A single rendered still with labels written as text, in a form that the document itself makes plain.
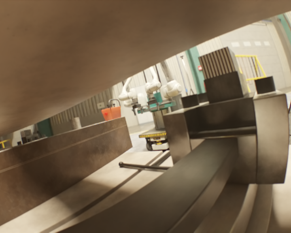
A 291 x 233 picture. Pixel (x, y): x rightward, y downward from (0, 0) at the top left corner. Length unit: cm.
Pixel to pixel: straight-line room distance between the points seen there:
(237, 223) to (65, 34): 46
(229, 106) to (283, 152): 19
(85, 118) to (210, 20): 864
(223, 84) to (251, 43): 1040
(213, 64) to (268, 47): 1161
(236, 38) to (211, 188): 1007
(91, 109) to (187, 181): 844
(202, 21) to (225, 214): 40
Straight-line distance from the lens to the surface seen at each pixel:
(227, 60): 45
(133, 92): 206
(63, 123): 980
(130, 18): 24
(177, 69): 795
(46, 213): 87
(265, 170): 38
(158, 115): 244
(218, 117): 43
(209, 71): 47
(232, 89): 45
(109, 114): 147
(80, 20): 23
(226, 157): 26
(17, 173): 93
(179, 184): 20
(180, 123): 40
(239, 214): 33
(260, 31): 1225
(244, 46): 1031
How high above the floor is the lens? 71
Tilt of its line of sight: 3 degrees down
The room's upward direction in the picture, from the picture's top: 14 degrees counter-clockwise
